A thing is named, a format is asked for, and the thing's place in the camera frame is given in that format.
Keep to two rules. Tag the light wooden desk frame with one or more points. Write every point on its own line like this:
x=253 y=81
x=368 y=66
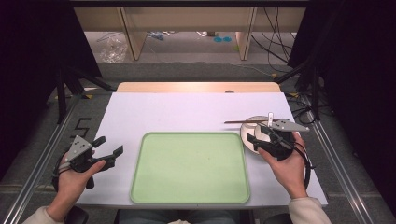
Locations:
x=190 y=18

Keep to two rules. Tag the black curtain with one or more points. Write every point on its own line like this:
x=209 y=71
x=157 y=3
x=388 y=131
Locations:
x=358 y=93
x=34 y=77

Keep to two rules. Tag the person's right hand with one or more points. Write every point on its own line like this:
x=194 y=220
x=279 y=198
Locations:
x=286 y=174

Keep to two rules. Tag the clear plastic bag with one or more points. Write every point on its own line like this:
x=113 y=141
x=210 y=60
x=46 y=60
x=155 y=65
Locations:
x=112 y=49

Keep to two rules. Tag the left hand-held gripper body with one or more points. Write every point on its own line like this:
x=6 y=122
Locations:
x=77 y=149

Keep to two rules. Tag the green plastic tray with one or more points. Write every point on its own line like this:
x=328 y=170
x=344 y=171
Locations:
x=190 y=168

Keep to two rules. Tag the black chair armrest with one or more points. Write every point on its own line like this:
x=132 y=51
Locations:
x=278 y=218
x=76 y=215

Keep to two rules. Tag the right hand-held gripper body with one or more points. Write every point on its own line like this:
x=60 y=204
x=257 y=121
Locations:
x=278 y=144

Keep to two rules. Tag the black tripod stand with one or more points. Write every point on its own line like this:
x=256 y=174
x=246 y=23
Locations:
x=311 y=84
x=62 y=93

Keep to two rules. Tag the blue round lid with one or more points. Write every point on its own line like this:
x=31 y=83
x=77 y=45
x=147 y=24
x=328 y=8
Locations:
x=218 y=39
x=227 y=39

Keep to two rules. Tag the white round plate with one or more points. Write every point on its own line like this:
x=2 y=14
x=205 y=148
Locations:
x=249 y=132

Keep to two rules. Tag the person's left hand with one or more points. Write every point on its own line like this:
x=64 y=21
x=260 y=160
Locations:
x=73 y=183

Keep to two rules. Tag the white foam board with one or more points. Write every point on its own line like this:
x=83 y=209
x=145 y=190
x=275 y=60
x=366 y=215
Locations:
x=174 y=112

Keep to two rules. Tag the dark wooden chopsticks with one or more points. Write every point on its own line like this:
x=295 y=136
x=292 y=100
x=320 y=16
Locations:
x=239 y=121

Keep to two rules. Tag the aluminium floor rail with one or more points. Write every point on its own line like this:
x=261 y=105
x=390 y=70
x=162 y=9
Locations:
x=37 y=174
x=339 y=174

